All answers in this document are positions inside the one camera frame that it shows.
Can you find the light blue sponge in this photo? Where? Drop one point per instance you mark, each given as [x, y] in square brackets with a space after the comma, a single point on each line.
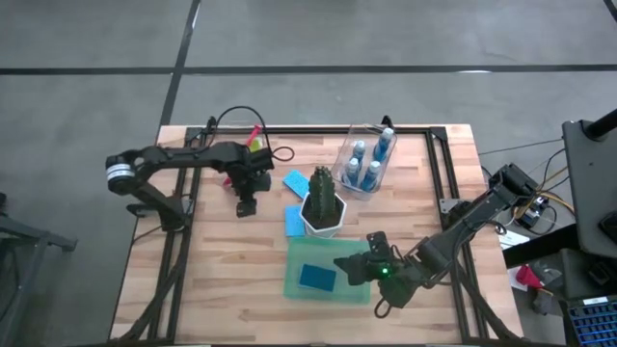
[295, 183]
[294, 221]

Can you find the white paper sheet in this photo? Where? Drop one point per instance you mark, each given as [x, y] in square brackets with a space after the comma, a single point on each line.
[513, 238]

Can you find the black floor stand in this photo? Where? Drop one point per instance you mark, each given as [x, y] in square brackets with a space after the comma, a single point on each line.
[29, 250]

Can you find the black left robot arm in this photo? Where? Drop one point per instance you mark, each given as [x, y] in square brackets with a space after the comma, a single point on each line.
[183, 155]

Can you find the translucent teal plastic bin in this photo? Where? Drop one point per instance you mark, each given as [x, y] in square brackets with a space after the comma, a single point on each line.
[308, 250]

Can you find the clear plastic container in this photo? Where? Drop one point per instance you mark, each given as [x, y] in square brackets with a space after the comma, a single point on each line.
[343, 161]

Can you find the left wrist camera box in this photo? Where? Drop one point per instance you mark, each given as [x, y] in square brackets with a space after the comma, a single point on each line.
[262, 159]

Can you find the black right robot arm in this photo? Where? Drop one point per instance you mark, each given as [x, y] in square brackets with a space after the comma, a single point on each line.
[482, 207]

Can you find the red cloth item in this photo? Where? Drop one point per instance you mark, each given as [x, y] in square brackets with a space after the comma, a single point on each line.
[528, 276]

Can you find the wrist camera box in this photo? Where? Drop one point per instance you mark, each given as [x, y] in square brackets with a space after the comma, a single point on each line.
[262, 159]
[378, 243]

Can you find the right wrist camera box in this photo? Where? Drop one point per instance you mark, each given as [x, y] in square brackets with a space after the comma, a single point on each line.
[378, 243]

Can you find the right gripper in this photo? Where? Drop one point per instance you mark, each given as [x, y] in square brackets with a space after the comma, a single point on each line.
[395, 279]

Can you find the black pole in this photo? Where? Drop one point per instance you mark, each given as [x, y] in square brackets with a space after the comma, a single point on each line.
[602, 126]

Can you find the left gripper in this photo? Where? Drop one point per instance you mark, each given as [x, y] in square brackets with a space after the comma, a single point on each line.
[248, 178]

